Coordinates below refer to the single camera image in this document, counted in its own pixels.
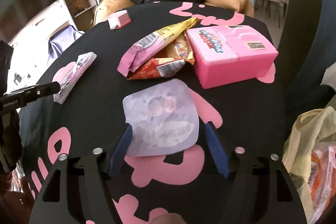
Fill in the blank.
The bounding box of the orange snack bag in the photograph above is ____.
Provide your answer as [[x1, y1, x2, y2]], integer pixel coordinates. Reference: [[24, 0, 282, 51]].
[[308, 141, 335, 223]]

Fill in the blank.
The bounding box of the black Hello Kitty tablecloth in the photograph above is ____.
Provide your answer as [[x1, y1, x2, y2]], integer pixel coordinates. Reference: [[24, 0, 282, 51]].
[[19, 2, 291, 223]]

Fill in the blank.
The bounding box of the red gold snack wrapper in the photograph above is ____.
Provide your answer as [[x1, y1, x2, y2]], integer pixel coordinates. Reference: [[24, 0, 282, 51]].
[[127, 31, 195, 80]]

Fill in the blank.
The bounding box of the yellow plastic trash bag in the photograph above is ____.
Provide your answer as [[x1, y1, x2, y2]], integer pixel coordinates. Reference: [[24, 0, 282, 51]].
[[282, 106, 335, 223]]

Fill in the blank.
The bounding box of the red sleeve forearm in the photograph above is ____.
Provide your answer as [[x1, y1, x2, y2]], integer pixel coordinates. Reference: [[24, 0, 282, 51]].
[[1, 172, 35, 223]]

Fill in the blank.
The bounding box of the pink snack wrapper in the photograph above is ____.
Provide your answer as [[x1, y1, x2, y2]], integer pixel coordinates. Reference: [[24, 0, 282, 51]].
[[117, 30, 179, 77]]

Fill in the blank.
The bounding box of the purple shopping bag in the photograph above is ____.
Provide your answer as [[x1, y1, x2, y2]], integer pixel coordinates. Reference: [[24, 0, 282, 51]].
[[47, 25, 85, 65]]

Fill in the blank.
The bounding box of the pink tissue packet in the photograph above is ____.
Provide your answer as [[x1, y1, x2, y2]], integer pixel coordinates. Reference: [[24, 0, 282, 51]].
[[52, 52, 97, 105]]

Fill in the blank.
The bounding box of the pink tissue box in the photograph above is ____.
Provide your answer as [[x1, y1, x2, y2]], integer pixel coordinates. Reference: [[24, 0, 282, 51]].
[[186, 25, 278, 89]]

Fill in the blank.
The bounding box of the white pink hexagonal box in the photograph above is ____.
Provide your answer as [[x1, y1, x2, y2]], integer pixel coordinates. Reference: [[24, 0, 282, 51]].
[[107, 10, 131, 30]]

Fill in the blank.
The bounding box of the yellow snack bag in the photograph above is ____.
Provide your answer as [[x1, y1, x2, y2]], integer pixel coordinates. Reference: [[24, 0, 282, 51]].
[[154, 18, 200, 40]]

